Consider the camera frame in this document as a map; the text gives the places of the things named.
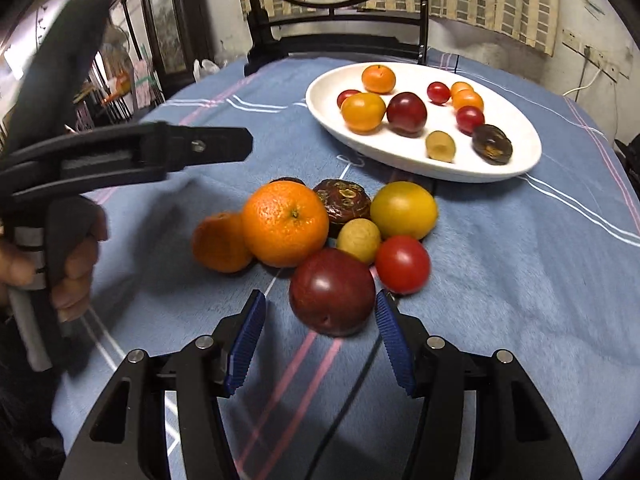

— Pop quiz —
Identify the small red tomato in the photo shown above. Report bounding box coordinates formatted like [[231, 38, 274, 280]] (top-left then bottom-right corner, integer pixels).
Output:
[[336, 89, 360, 107], [426, 81, 451, 105]]

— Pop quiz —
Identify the small orange kumquat front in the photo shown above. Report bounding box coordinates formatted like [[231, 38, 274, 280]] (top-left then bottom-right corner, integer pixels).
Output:
[[451, 88, 484, 112]]

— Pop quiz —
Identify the large orange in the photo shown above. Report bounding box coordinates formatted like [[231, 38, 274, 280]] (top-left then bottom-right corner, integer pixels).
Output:
[[241, 180, 330, 268]]

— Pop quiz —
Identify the yellow round fruit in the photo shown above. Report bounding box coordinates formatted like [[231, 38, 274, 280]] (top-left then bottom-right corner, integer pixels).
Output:
[[370, 181, 438, 240]]

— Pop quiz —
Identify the blue striped tablecloth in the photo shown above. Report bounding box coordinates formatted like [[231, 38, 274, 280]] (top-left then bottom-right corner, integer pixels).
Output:
[[54, 58, 639, 479]]

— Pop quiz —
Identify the dark passion fruit on plate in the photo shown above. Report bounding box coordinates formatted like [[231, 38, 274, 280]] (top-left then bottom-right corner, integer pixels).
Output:
[[472, 124, 513, 165]]

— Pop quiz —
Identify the person's left hand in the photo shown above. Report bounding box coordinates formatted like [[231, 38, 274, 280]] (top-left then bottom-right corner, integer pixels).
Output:
[[1, 204, 108, 323]]

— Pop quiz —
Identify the white plastic bag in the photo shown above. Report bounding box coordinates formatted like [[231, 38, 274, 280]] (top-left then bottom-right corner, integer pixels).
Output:
[[193, 58, 220, 82]]

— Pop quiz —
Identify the dark brown passion fruit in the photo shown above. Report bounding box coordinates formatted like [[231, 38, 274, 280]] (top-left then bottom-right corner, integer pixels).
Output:
[[314, 179, 371, 226]]

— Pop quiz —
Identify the orange yellow tomato on plate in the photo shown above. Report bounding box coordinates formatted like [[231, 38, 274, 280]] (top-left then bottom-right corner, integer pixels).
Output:
[[341, 92, 386, 133]]

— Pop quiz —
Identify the round embroidered screen stand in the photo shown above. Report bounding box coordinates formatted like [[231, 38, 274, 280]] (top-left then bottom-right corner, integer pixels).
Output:
[[240, 0, 432, 77]]

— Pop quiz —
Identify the mandarin at plate back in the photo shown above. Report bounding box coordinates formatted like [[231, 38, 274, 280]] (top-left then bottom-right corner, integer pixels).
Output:
[[361, 64, 396, 94]]

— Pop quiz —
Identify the halved tan longan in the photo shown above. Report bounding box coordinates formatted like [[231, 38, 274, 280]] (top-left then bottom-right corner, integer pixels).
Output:
[[425, 130, 457, 162]]

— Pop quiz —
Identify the small red tomato back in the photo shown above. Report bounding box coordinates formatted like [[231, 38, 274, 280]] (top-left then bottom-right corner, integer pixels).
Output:
[[426, 81, 451, 105]]

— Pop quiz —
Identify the red cherry tomato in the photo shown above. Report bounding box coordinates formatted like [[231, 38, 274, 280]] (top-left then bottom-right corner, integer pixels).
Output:
[[375, 235, 431, 295], [456, 105, 485, 136]]

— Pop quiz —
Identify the small orange kumquat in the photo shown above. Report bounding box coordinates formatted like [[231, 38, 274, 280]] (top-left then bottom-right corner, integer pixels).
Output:
[[450, 81, 473, 96], [451, 88, 484, 112]]

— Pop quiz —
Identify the small mandarin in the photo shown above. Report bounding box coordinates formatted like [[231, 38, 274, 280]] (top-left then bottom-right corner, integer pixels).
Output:
[[191, 211, 253, 274]]

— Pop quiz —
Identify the small red tomato left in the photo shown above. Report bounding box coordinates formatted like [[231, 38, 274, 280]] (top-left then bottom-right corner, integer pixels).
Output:
[[336, 89, 360, 107]]

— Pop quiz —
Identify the white oval plate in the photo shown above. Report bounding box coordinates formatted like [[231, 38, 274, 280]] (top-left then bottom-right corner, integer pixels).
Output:
[[306, 62, 542, 183]]

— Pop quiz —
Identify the white wall power strip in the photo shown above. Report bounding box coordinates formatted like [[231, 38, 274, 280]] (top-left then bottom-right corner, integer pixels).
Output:
[[561, 27, 620, 82]]

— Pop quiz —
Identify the dark wooden cabinet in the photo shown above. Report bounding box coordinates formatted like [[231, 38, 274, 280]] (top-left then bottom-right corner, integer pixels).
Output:
[[141, 0, 215, 98]]

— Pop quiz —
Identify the tan longan fruit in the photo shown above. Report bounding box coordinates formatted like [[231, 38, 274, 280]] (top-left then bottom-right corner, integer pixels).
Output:
[[336, 218, 382, 266]]

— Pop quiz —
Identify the small orange kumquat back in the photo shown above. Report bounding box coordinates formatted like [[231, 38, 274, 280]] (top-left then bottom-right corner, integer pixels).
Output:
[[450, 81, 473, 96]]

